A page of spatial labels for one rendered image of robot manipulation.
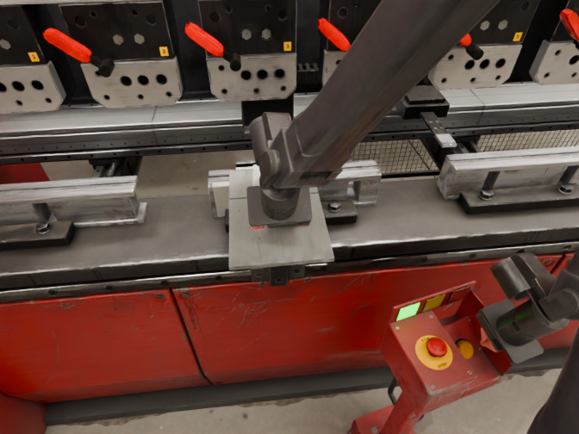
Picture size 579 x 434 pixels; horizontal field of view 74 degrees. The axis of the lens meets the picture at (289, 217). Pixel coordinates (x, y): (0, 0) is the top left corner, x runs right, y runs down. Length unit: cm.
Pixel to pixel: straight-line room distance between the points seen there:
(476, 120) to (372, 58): 94
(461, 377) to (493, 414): 91
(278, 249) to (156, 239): 33
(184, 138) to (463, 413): 137
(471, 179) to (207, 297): 69
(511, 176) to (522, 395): 101
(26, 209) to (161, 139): 36
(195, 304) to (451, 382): 59
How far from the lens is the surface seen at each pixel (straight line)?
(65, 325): 112
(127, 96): 74
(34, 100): 80
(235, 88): 71
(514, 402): 181
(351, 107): 35
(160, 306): 100
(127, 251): 90
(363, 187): 91
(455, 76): 80
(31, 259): 98
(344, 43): 66
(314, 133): 39
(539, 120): 136
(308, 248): 67
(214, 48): 65
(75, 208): 97
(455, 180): 99
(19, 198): 99
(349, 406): 161
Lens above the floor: 151
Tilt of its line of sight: 45 degrees down
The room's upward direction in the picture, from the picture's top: straight up
